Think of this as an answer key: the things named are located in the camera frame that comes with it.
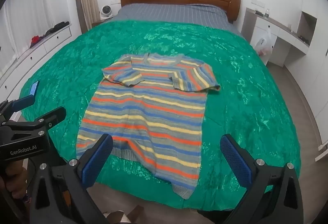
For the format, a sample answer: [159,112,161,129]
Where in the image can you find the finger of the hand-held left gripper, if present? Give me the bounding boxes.
[32,107,67,129]
[5,95,35,119]

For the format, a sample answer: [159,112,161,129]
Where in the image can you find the white drawer cabinet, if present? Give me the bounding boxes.
[0,25,73,103]

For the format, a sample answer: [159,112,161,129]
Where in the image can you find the white plastic bag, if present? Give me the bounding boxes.
[253,26,273,57]

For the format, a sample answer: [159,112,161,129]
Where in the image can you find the white desk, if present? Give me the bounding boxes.
[241,7,312,67]

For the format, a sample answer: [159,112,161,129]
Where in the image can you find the grey striped bed sheet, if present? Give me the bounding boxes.
[110,3,250,42]

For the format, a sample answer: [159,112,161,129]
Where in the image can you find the green crinkled blanket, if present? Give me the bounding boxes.
[19,20,301,210]

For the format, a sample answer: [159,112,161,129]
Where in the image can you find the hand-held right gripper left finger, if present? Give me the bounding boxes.
[31,134,114,224]

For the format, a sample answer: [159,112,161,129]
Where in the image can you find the striped knit sweater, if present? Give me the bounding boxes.
[76,53,221,199]

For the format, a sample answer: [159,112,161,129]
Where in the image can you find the small white fan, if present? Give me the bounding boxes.
[99,5,113,21]

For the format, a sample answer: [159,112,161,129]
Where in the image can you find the smartphone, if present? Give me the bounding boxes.
[29,80,40,96]

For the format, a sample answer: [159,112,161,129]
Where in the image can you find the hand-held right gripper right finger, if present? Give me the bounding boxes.
[220,134,304,224]

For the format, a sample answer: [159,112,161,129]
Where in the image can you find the person's left hand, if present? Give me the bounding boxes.
[5,160,30,201]

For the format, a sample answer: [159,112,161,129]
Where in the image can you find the red cloth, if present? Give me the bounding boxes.
[30,35,43,48]

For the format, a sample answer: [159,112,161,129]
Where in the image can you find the white wardrobe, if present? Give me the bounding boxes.
[282,0,328,146]

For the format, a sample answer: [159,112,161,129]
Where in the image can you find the black clothes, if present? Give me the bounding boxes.
[45,21,70,36]

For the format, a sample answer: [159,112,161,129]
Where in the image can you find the white sheer curtain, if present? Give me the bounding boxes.
[3,0,55,62]

